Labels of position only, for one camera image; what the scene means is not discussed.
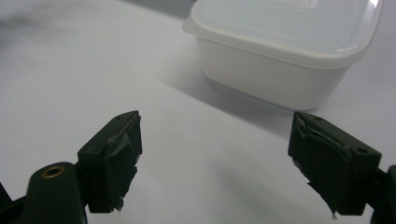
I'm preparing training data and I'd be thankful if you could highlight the white plastic food container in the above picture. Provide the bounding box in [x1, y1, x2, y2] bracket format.
[196, 36, 351, 111]

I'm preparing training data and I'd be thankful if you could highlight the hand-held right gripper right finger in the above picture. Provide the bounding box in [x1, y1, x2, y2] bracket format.
[288, 111, 383, 217]

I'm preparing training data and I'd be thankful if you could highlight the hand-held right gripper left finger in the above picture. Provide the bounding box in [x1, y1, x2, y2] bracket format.
[77, 110, 143, 214]

